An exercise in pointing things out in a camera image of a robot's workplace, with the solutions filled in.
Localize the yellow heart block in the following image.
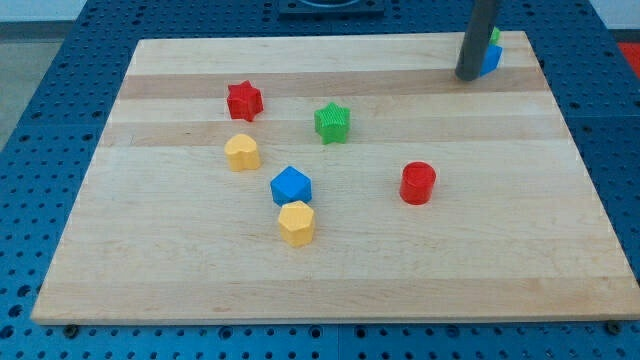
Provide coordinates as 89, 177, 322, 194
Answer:
224, 134, 262, 172

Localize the wooden board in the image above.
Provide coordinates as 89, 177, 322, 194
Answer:
31, 31, 639, 325

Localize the blue block behind rod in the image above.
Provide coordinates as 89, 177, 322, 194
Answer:
479, 44, 503, 76

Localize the red cylinder block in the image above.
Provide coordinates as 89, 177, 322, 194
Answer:
399, 161, 437, 205

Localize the green block behind rod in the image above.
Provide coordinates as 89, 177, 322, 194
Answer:
490, 27, 501, 46

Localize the grey cylindrical robot arm rod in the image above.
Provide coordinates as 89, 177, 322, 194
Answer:
455, 0, 500, 82

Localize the dark robot base mount plate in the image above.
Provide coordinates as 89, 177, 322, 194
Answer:
276, 0, 385, 18

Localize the red star block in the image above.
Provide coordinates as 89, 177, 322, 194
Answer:
227, 80, 264, 122

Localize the green star block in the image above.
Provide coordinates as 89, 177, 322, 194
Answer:
314, 102, 350, 145

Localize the blue cube block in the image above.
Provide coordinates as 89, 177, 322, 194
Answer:
270, 166, 312, 206

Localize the yellow hexagon block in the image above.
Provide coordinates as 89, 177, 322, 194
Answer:
278, 201, 315, 247

